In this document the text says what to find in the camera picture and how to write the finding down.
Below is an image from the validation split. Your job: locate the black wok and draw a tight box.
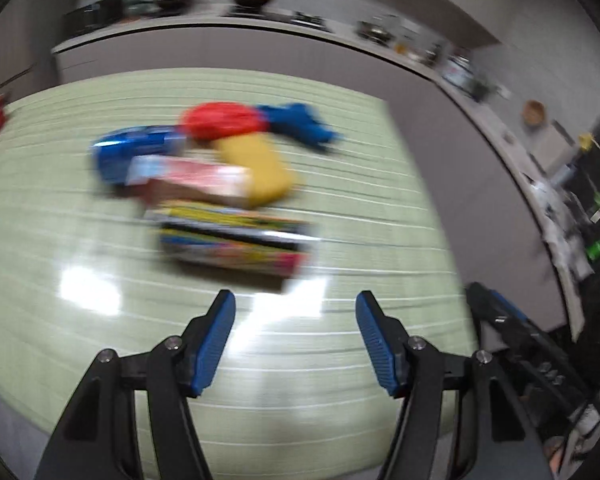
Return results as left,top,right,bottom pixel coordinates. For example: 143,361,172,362
207,0,274,12

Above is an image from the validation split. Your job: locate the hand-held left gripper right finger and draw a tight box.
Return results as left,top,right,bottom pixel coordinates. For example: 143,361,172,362
355,290,553,480

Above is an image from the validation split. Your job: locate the red snack packet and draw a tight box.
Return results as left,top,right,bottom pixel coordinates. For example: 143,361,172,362
179,102,269,142

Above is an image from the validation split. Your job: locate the white cloth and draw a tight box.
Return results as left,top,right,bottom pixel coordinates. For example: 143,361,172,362
542,220,597,282

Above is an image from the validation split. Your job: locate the yellow black printed snack pack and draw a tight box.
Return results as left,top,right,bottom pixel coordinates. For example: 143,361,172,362
147,199,317,279

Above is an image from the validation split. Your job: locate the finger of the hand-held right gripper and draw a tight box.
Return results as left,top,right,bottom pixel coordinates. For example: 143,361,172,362
466,281,541,357

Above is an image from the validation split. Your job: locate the black gas stove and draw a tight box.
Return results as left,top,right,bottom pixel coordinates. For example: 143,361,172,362
290,10,332,32

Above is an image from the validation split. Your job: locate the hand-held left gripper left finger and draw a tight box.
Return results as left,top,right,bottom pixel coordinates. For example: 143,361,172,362
32,289,237,480

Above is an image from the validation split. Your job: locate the white cutting board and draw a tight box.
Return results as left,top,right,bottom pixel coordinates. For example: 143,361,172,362
530,122,577,172

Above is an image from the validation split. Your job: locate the blue snack packet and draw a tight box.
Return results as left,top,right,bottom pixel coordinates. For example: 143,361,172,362
91,126,186,192

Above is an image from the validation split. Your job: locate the yellow sponge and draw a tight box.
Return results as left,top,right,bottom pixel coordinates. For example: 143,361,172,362
214,134,302,209

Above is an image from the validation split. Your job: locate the metal pan with lid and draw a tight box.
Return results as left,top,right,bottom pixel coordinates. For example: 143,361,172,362
357,17,397,44

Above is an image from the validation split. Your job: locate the orange colander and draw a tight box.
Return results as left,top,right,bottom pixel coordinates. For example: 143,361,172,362
522,101,549,129

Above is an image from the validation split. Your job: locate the green checked tablecloth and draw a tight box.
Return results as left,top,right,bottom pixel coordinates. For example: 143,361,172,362
0,67,477,467

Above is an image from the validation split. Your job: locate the white rice cooker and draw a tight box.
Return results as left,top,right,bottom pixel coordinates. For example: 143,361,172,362
442,52,474,89

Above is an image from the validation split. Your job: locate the black microwave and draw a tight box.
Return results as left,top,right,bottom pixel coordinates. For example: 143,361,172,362
62,0,124,37

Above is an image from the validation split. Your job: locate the blue cloth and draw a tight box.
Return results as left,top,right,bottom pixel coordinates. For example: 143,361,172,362
256,103,344,154

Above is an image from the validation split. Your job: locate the pink white crumpled packet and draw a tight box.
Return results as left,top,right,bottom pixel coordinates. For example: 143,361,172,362
127,155,254,209

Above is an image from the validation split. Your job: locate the black utensil holder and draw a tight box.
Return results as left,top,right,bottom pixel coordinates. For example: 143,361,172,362
472,77,494,104

